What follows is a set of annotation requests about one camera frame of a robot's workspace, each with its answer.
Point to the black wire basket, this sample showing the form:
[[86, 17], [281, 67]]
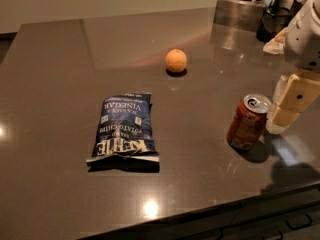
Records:
[[273, 20]]

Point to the blue kettle chips bag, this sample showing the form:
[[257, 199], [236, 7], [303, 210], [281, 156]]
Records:
[[125, 130]]

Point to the red coke can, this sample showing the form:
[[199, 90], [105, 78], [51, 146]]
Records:
[[249, 122]]

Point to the orange fruit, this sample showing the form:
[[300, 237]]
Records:
[[176, 61]]

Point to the steel snack dispenser base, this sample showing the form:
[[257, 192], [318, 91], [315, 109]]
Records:
[[243, 15]]

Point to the black drawer handle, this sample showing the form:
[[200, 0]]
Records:
[[299, 222]]

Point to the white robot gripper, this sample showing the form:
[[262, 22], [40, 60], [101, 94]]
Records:
[[305, 42]]

